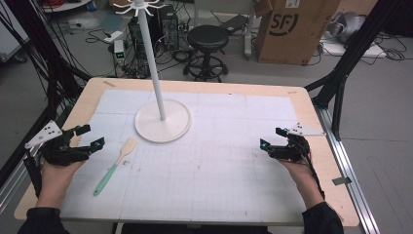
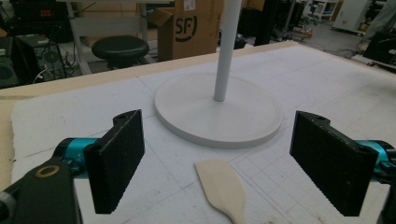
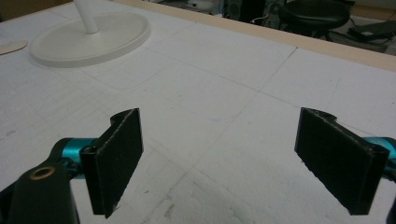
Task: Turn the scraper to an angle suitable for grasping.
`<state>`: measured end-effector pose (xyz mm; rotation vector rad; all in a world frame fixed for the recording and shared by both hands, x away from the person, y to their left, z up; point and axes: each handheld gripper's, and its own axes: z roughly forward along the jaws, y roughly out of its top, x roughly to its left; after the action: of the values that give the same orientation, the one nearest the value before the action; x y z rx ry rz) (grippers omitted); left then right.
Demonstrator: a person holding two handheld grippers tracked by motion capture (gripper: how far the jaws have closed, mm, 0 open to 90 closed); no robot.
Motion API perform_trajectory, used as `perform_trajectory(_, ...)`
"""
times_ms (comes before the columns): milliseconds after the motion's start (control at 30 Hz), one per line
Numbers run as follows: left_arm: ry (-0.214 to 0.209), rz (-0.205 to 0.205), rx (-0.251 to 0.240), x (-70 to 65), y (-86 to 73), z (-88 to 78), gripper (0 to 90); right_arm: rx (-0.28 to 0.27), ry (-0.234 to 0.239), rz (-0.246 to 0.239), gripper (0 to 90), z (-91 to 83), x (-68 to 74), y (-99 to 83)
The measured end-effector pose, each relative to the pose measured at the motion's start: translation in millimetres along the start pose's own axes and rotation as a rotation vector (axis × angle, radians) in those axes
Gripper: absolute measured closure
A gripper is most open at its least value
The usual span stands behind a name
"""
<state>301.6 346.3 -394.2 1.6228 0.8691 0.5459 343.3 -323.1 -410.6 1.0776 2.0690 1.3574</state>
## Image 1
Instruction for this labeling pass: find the grey tape strip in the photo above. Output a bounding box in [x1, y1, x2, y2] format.
[331, 176, 353, 186]

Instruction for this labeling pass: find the silver grey bag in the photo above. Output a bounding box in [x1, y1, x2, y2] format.
[325, 11, 367, 45]

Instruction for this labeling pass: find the white hook stand rack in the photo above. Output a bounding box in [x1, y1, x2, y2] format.
[111, 0, 193, 144]

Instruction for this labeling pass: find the white power strip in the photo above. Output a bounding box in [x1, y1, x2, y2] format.
[102, 29, 125, 44]

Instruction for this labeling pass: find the black floor cable bundle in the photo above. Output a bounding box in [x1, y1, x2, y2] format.
[373, 32, 408, 62]
[84, 28, 113, 45]

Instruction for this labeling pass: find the black computer tower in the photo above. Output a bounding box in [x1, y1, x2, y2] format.
[158, 4, 180, 52]

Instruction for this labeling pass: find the white metal post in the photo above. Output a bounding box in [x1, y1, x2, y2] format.
[243, 0, 256, 60]

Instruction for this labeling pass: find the brown cardboard box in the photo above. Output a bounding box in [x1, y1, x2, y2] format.
[253, 0, 343, 65]

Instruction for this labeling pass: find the person's left hand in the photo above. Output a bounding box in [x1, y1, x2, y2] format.
[37, 160, 86, 203]

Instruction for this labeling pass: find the black round stool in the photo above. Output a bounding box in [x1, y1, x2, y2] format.
[182, 24, 230, 83]

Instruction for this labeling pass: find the person's right hand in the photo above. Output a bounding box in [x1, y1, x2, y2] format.
[280, 158, 325, 209]

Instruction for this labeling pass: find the white grid mat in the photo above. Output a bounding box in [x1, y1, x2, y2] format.
[59, 89, 308, 226]

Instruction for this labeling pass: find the black metal frame stand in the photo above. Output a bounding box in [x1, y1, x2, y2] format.
[304, 0, 404, 141]
[0, 0, 93, 189]

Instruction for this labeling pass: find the small device with green display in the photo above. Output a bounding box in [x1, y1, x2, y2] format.
[113, 39, 127, 66]

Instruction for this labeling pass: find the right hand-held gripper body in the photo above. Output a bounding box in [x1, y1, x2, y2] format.
[270, 122, 325, 163]

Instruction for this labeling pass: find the aluminium rail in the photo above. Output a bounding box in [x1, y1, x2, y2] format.
[0, 174, 33, 214]
[313, 105, 381, 234]

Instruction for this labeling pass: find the white flat foam board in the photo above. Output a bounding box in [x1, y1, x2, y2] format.
[319, 34, 388, 59]

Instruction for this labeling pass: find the white round table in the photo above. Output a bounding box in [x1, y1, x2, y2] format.
[42, 0, 93, 14]

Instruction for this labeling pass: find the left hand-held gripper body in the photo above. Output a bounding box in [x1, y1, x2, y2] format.
[23, 120, 92, 167]

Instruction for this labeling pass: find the wooden spatula with green handle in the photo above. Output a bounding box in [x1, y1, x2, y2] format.
[93, 136, 139, 197]

